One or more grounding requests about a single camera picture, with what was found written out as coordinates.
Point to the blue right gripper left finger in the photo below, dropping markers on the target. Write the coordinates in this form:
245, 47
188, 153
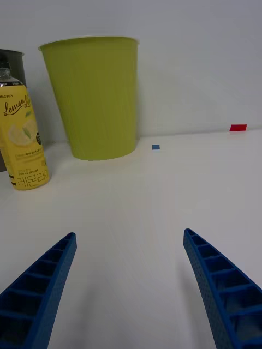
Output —
41, 294

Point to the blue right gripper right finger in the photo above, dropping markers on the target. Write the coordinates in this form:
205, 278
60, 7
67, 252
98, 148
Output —
226, 294

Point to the yellow label plastic bottle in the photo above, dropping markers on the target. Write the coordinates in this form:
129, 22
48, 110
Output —
21, 144

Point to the yellow-green plastic waste bin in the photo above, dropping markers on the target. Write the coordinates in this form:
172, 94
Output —
95, 109

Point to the grey plastic waste bin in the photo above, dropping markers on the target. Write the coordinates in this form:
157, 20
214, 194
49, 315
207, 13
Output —
17, 68

